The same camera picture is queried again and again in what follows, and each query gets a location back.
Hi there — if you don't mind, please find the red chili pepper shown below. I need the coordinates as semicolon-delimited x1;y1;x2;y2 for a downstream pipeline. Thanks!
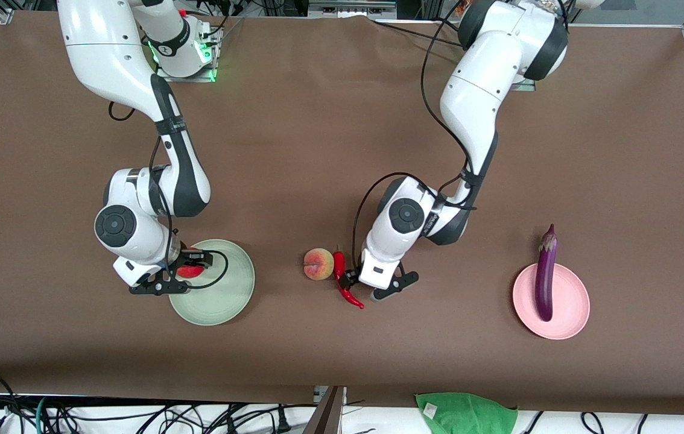
332;244;366;310

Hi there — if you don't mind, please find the pink yellow peach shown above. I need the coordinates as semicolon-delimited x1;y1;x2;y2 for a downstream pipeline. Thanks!
303;248;335;281

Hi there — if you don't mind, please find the purple eggplant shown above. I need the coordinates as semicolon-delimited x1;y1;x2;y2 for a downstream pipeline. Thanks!
534;224;559;322

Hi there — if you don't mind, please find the light green plate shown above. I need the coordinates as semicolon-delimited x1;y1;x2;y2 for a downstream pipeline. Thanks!
168;239;256;327

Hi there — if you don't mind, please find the brown table cover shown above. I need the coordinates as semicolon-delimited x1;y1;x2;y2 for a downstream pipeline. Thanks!
0;9;684;417

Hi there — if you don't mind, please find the green cloth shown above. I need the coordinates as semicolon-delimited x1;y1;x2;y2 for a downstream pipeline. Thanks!
414;392;519;434

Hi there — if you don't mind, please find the pink plate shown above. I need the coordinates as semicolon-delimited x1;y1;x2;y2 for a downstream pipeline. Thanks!
512;262;591;341

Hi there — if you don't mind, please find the grey equipment box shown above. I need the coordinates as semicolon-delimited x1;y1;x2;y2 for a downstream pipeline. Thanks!
308;0;398;19

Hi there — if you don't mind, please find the grey metal post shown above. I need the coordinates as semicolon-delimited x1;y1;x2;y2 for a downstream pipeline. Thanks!
303;386;346;434

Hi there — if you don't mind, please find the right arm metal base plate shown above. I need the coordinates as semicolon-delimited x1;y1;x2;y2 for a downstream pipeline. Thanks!
155;27;222;83

